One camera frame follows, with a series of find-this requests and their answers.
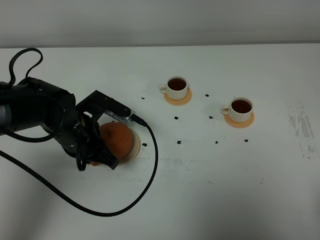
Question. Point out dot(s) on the white teacup near centre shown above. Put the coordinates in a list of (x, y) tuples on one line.
[(176, 88)]

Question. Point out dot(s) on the beige round teapot coaster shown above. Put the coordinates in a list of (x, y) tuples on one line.
[(135, 148)]

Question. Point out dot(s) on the orange coaster near centre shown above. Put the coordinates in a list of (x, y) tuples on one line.
[(180, 102)]

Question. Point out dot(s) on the orange coaster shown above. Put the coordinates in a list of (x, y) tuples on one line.
[(240, 125), (180, 102)]

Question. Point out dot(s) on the orange coaster on right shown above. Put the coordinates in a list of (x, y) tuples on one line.
[(240, 125)]

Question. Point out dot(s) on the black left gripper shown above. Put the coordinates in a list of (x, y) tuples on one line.
[(79, 135)]

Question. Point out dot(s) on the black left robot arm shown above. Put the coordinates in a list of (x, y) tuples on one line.
[(13, 111)]

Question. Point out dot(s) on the white teacup on right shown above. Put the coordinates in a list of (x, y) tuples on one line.
[(238, 110)]

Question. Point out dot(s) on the brown clay teapot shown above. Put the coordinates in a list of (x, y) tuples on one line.
[(117, 137)]

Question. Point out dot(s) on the white teacup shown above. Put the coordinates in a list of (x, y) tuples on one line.
[(238, 110), (176, 88)]

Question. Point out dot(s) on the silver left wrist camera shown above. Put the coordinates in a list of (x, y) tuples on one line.
[(98, 104)]

